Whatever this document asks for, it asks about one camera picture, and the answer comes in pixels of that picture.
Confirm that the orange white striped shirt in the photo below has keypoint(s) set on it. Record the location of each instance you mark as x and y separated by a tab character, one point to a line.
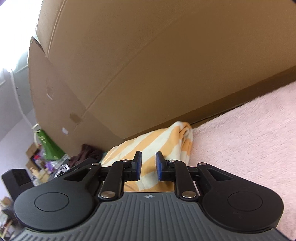
161	143

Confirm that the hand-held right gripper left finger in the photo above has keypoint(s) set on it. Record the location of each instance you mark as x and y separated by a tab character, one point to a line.
138	165

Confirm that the small white label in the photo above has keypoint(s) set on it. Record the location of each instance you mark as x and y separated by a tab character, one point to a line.
64	131

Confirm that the plain large cardboard box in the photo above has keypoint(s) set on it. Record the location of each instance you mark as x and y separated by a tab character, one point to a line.
138	69

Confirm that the pink fleece blanket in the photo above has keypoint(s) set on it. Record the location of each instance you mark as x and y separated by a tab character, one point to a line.
242	139

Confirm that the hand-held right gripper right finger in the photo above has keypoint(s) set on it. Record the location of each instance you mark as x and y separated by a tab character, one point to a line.
159	166

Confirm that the green bag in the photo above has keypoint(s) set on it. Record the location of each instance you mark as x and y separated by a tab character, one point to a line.
49	147

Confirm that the pile of assorted goods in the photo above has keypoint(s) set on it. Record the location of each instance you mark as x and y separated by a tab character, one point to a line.
44	166

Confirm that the dark brown cloth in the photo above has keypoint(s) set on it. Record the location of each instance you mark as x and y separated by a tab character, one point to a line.
86	154

